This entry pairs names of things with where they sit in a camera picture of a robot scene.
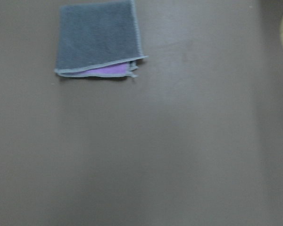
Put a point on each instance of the folded grey cloth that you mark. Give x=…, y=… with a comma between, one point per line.
x=98, y=40

